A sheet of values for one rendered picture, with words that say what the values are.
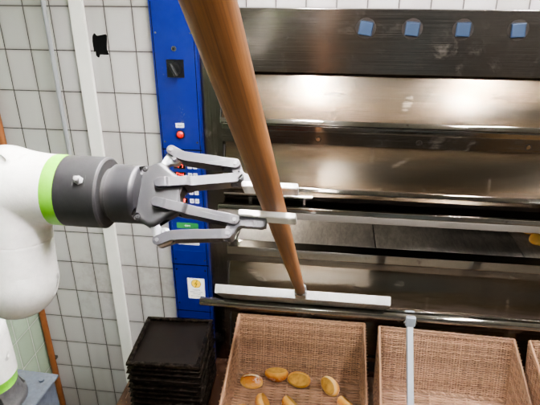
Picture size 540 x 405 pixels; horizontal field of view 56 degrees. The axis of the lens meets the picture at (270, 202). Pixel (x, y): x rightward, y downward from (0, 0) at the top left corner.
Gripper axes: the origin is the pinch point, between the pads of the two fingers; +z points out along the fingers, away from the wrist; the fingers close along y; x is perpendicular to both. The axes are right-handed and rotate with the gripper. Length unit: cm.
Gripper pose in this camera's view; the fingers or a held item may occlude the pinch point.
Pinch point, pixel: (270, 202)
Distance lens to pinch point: 63.3
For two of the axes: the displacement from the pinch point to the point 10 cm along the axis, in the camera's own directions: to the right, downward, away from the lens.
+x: -0.8, -2.8, -9.6
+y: -0.9, 9.6, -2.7
